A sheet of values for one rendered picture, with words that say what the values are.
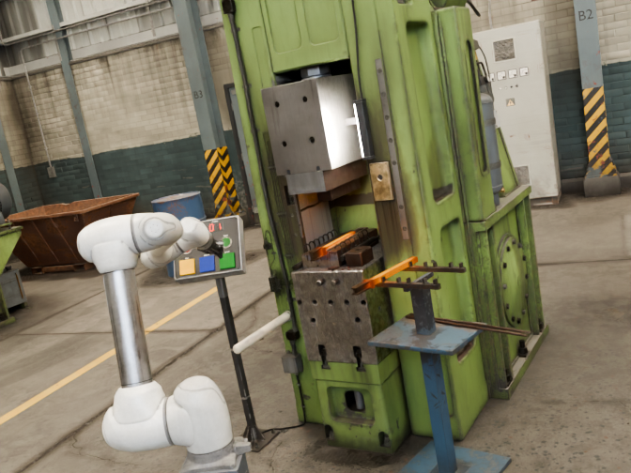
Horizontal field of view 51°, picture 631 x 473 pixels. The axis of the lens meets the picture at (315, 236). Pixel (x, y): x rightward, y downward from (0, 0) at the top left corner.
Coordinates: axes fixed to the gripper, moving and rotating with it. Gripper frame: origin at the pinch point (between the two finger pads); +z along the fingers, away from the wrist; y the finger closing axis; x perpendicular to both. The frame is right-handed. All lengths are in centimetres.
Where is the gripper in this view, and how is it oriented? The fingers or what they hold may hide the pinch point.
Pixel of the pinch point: (218, 252)
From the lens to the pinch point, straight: 309.9
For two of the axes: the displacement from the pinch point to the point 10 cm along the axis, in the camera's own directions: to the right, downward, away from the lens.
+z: 1.8, 2.9, 9.4
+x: -1.0, -9.4, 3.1
